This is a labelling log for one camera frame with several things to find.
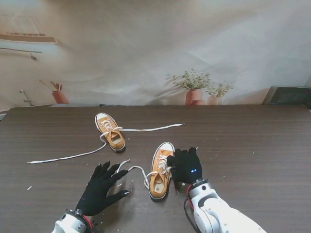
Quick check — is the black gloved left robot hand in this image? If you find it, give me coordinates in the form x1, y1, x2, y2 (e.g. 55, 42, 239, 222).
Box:
75, 161, 130, 216

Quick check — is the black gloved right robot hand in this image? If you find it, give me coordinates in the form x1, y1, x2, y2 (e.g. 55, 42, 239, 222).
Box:
166, 147, 203, 186

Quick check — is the white shoelace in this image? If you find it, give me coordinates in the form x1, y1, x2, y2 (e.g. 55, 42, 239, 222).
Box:
116, 147, 199, 194
27, 118, 186, 164

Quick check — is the printed kitchen backdrop cloth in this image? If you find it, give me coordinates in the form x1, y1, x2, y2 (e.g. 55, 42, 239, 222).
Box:
0, 0, 311, 107

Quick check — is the red left wrist cable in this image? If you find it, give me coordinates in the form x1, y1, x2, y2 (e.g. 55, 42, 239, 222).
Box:
84, 215, 95, 230

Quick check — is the red wrist cable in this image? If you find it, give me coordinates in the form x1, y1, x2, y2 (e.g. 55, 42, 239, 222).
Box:
186, 185, 195, 210
84, 215, 95, 230

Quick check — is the red right wrist cable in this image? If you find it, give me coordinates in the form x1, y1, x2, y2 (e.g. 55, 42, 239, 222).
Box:
186, 185, 195, 210

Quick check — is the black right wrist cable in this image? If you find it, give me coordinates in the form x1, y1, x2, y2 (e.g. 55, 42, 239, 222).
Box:
183, 199, 202, 233

